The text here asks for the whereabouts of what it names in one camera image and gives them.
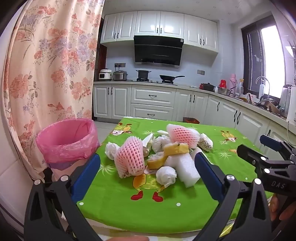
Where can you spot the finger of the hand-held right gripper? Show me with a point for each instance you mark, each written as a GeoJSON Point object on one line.
{"type": "Point", "coordinates": [249, 153]}
{"type": "Point", "coordinates": [271, 141]}

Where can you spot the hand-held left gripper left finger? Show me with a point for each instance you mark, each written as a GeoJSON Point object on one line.
{"type": "Point", "coordinates": [85, 178]}

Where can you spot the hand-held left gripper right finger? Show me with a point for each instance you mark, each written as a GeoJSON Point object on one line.
{"type": "Point", "coordinates": [208, 178]}

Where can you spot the white foam block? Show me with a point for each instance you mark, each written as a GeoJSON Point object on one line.
{"type": "Point", "coordinates": [185, 169]}

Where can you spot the speckled white wrapper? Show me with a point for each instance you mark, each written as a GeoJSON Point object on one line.
{"type": "Point", "coordinates": [205, 143]}

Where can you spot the white tissue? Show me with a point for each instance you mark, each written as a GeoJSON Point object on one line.
{"type": "Point", "coordinates": [166, 176]}
{"type": "Point", "coordinates": [111, 150]}

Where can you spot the pink-lined bin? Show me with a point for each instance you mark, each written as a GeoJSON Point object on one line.
{"type": "Point", "coordinates": [67, 139]}

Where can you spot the yellow sponge piece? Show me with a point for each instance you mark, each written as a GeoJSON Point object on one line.
{"type": "Point", "coordinates": [156, 163]}
{"type": "Point", "coordinates": [175, 148]}

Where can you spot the pink foam fruit net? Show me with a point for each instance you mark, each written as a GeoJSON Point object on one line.
{"type": "Point", "coordinates": [181, 135]}
{"type": "Point", "coordinates": [129, 157]}

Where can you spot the pile of white trash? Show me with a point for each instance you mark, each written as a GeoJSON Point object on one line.
{"type": "Point", "coordinates": [159, 143]}

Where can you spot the white paper scrap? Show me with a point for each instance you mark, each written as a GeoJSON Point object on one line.
{"type": "Point", "coordinates": [161, 132]}

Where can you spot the white foil wrapper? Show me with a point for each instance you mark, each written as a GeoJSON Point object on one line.
{"type": "Point", "coordinates": [148, 142]}

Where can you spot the person's right hand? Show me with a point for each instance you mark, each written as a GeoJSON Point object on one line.
{"type": "Point", "coordinates": [273, 207]}

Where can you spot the brown cardboard box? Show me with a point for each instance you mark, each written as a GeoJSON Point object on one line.
{"type": "Point", "coordinates": [274, 108]}

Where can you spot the green printed tablecloth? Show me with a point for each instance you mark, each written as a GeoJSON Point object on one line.
{"type": "Point", "coordinates": [115, 197]}

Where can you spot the white countertop appliance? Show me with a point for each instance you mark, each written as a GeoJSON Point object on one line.
{"type": "Point", "coordinates": [291, 104]}

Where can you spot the white bottle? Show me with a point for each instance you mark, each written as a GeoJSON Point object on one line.
{"type": "Point", "coordinates": [261, 91]}

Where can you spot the orange box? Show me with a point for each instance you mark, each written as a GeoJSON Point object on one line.
{"type": "Point", "coordinates": [190, 120]}

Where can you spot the spray bottle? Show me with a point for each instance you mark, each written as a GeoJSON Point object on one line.
{"type": "Point", "coordinates": [240, 88]}

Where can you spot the chrome faucet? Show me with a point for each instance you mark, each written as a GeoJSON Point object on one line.
{"type": "Point", "coordinates": [262, 77]}

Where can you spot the steel pot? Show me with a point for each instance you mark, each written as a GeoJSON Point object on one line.
{"type": "Point", "coordinates": [223, 91]}

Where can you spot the pink thermos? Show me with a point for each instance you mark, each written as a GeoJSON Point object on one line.
{"type": "Point", "coordinates": [232, 81]}

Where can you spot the red and black pot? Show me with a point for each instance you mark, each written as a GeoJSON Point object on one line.
{"type": "Point", "coordinates": [207, 87]}

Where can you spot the kitchen window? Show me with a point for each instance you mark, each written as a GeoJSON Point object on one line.
{"type": "Point", "coordinates": [270, 58]}

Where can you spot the white base cabinets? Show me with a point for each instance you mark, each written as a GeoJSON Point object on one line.
{"type": "Point", "coordinates": [150, 97]}

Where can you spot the white rice cooker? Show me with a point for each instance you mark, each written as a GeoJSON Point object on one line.
{"type": "Point", "coordinates": [105, 75]}

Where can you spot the silver pressure cooker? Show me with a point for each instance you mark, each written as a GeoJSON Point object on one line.
{"type": "Point", "coordinates": [119, 76]}

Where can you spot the black frying pan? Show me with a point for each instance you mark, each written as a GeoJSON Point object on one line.
{"type": "Point", "coordinates": [167, 77]}

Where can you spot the gas hob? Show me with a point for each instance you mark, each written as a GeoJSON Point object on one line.
{"type": "Point", "coordinates": [155, 81]}

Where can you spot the floral curtain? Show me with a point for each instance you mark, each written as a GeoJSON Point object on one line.
{"type": "Point", "coordinates": [57, 69]}

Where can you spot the black stockpot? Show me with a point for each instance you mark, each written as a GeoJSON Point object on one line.
{"type": "Point", "coordinates": [143, 74]}

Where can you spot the black range hood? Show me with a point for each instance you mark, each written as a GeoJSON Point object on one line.
{"type": "Point", "coordinates": [157, 51]}

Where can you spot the dark wall socket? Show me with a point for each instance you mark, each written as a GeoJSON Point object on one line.
{"type": "Point", "coordinates": [201, 72]}
{"type": "Point", "coordinates": [119, 64]}

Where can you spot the white wall cabinets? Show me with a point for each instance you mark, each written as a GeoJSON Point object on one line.
{"type": "Point", "coordinates": [148, 23]}

